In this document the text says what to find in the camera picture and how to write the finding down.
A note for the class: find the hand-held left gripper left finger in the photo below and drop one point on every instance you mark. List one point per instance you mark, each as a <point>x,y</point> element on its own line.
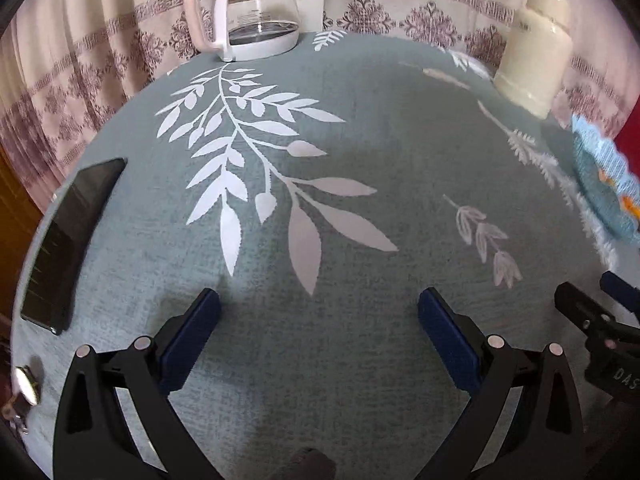
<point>192,340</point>

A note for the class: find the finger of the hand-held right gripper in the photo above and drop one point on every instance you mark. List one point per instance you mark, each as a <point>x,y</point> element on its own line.
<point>622,290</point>
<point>580,305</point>

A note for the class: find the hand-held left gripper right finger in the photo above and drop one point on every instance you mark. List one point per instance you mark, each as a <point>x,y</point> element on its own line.
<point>450,345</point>

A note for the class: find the big round orange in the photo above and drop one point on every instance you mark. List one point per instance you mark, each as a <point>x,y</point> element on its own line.
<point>629,205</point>

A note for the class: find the light blue plastic lattice basket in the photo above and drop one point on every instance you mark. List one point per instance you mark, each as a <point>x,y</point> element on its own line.
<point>600,195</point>

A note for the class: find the red quilted blanket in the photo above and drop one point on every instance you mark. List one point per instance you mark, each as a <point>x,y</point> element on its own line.
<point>630,140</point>

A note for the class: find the black smartphone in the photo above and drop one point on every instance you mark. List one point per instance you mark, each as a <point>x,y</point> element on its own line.
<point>70,240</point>

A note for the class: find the round silver metal object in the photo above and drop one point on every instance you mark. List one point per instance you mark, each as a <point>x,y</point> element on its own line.
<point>27,385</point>

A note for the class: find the grey tablecloth with white leaves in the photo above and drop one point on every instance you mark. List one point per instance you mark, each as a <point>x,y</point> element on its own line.
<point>350,160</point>

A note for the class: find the brown wooden door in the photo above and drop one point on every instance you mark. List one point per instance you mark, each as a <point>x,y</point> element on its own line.
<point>17,220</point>

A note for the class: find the cream thermos jug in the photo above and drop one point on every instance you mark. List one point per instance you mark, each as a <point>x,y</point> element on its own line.
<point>532,55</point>

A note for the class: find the cream curtain with purple pattern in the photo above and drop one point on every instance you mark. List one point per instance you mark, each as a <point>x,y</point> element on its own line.
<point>100,35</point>

